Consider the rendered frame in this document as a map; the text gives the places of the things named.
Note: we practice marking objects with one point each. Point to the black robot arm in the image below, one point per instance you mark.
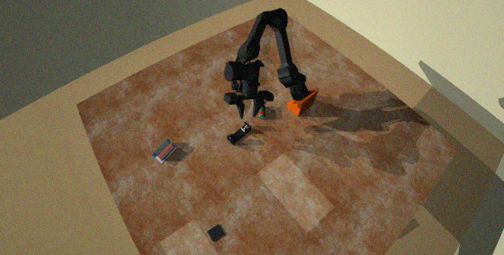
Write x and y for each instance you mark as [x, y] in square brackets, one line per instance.
[288, 72]

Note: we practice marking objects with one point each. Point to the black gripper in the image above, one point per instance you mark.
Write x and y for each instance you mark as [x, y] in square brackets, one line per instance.
[250, 91]

